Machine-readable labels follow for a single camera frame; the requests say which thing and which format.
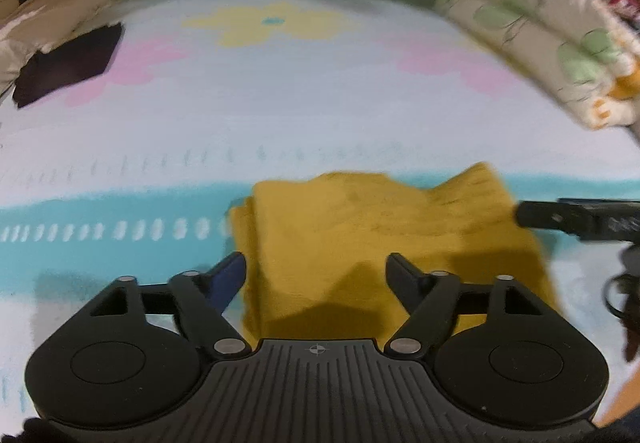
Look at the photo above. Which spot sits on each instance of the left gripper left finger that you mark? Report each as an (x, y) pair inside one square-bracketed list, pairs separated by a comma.
[(201, 299)]

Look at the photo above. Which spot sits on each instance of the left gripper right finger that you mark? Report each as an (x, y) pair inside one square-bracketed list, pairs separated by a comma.
[(430, 301)]

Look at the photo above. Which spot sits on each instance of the mustard yellow knit sweater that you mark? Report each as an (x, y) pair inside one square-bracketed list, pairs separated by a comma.
[(316, 250)]

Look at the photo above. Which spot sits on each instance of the rolled floral comforter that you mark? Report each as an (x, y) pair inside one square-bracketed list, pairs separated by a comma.
[(578, 51)]

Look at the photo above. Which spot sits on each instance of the dark maroon folded garment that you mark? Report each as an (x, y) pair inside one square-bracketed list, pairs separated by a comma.
[(85, 57)]

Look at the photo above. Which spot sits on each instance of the white pillow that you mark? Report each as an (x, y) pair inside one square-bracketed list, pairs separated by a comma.
[(40, 26)]

